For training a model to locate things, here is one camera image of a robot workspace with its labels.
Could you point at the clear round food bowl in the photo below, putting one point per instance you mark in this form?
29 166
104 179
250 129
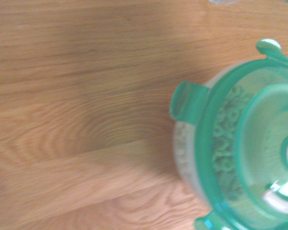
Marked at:
182 148

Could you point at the green round container lid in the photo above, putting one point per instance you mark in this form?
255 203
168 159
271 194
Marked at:
204 143

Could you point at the cereal rings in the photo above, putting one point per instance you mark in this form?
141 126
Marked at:
225 134

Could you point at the short clear drinking glass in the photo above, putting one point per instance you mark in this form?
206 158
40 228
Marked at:
224 2

